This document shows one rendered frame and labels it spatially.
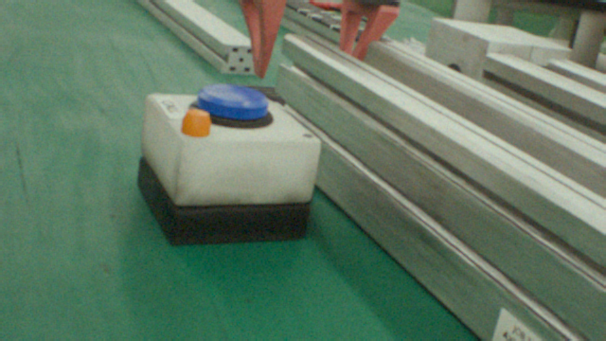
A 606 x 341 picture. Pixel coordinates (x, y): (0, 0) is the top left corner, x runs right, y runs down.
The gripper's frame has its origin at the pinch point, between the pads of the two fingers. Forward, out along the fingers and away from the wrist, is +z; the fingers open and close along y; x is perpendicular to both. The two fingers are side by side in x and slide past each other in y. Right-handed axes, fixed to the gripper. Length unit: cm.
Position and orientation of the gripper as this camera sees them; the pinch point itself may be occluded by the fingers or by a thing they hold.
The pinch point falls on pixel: (304, 69)
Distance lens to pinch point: 63.5
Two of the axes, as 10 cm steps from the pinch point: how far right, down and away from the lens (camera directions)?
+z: -1.7, 9.3, 3.4
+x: -4.0, -3.8, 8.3
